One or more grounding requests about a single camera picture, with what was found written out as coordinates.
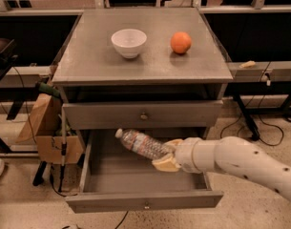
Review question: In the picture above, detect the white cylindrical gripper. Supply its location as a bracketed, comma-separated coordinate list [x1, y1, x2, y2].
[152, 137, 217, 174]

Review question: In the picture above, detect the clear plastic water bottle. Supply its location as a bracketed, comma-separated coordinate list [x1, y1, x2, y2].
[114, 129, 175, 160]

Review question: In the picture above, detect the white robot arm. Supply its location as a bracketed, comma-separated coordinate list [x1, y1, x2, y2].
[152, 136, 291, 201]

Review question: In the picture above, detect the closed grey top drawer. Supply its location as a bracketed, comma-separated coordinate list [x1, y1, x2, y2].
[63, 100, 222, 130]

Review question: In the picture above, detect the open grey middle drawer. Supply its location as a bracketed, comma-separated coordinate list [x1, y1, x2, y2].
[66, 130, 223, 213]

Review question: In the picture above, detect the grey wooden drawer cabinet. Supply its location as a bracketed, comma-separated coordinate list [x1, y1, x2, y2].
[53, 8, 232, 137]

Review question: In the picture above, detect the orange fruit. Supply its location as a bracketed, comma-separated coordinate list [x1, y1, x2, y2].
[171, 31, 192, 54]

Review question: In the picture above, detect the small yellow foam piece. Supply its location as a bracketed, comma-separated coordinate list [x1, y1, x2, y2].
[239, 60, 256, 69]

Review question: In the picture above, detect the white ceramic bowl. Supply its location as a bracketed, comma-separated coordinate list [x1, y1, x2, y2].
[111, 29, 147, 59]

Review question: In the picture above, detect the brown cardboard box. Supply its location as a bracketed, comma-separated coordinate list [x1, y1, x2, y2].
[15, 93, 85, 165]

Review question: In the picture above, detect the black floor cable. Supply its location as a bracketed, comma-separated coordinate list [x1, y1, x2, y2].
[219, 94, 285, 147]

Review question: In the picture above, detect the green handled grabber stick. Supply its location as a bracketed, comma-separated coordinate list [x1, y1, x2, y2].
[36, 82, 67, 196]

